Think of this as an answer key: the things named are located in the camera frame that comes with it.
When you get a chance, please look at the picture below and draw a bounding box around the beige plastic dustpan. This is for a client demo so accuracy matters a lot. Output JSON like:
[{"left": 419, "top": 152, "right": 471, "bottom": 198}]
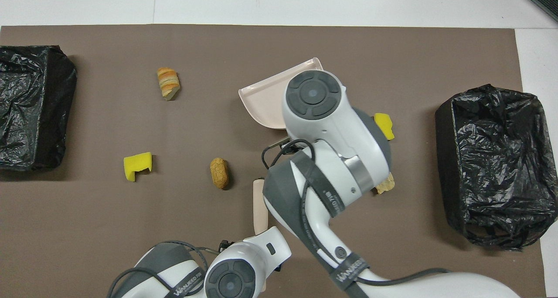
[{"left": 238, "top": 57, "right": 324, "bottom": 130}]

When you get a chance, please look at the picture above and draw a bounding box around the brown oval bread roll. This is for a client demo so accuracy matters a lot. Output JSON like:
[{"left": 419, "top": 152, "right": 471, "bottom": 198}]
[{"left": 210, "top": 158, "right": 230, "bottom": 189}]

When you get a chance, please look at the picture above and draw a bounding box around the beige handled black bristle brush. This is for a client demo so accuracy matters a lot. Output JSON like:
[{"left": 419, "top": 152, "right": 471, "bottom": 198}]
[{"left": 253, "top": 178, "right": 269, "bottom": 236}]

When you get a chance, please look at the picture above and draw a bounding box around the rectangular yellow sponge piece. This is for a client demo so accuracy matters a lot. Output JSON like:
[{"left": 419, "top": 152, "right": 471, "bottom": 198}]
[{"left": 374, "top": 113, "right": 395, "bottom": 141}]

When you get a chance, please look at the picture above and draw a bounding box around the orange striped bread piece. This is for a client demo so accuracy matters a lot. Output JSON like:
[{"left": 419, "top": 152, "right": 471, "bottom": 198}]
[{"left": 157, "top": 67, "right": 181, "bottom": 100}]

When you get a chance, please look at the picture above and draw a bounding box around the notched yellow sponge piece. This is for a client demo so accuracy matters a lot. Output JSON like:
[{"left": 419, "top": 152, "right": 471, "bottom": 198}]
[{"left": 123, "top": 152, "right": 153, "bottom": 182}]

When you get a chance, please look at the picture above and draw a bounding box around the black bag lined bin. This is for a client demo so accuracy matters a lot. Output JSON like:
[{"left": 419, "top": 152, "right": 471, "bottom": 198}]
[
  {"left": 0, "top": 45, "right": 78, "bottom": 172},
  {"left": 435, "top": 84, "right": 558, "bottom": 251}
]

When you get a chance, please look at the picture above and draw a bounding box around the beige rounded crumpled piece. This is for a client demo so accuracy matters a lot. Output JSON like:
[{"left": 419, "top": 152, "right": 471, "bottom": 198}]
[{"left": 376, "top": 172, "right": 395, "bottom": 195}]

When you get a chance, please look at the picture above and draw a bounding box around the brown paper table mat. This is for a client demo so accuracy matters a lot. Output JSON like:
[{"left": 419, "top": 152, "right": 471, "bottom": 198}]
[{"left": 0, "top": 24, "right": 547, "bottom": 298}]

